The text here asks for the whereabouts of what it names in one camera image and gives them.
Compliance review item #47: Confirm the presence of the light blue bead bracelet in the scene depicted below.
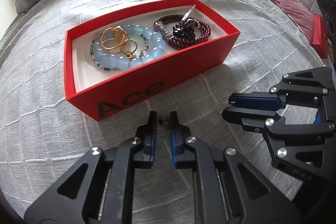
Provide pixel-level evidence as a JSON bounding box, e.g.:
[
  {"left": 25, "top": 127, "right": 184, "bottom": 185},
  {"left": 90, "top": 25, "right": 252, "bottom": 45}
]
[{"left": 93, "top": 23, "right": 168, "bottom": 72}]

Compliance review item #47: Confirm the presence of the red Ace box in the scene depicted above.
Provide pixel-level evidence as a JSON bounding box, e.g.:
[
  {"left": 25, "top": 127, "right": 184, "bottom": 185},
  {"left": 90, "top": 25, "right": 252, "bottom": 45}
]
[{"left": 64, "top": 0, "right": 240, "bottom": 121}]

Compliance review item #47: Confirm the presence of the grey plaid bedspread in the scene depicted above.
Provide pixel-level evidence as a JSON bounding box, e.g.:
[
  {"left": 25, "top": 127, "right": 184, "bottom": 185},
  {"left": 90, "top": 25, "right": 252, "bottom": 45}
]
[{"left": 1, "top": 0, "right": 322, "bottom": 216}]

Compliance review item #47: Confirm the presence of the thin multicolour bead bracelet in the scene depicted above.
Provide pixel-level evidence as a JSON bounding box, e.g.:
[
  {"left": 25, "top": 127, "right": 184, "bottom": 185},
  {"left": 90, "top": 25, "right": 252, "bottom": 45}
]
[{"left": 89, "top": 32, "right": 150, "bottom": 72}]

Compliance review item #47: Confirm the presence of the dark red bead bracelet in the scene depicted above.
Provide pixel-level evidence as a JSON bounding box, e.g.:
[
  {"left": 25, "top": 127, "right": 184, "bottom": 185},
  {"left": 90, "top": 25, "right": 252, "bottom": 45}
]
[{"left": 153, "top": 4, "right": 211, "bottom": 51}]

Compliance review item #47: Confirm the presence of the black hair claw clip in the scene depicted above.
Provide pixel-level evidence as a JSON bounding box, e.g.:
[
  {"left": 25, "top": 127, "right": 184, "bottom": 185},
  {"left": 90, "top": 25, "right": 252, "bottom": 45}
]
[{"left": 173, "top": 23, "right": 196, "bottom": 40}]

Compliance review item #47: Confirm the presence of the gold green stone ring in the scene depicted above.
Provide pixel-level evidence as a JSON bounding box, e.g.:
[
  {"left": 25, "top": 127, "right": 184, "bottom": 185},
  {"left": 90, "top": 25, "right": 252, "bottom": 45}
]
[{"left": 100, "top": 26, "right": 131, "bottom": 55}]

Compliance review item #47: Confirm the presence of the pink pillow near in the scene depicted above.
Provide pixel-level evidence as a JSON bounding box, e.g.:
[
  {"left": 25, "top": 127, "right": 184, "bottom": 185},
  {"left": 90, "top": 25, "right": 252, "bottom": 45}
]
[{"left": 270, "top": 0, "right": 313, "bottom": 44}]

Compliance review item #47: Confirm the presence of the red box lid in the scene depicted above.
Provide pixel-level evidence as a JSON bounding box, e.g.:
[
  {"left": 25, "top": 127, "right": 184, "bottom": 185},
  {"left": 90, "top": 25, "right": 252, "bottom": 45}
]
[{"left": 312, "top": 14, "right": 329, "bottom": 59}]

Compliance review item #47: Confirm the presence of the gold chain ring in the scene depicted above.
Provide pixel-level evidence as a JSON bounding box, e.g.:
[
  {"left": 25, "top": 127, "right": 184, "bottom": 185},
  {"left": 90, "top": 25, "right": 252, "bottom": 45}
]
[{"left": 119, "top": 39, "right": 140, "bottom": 60}]

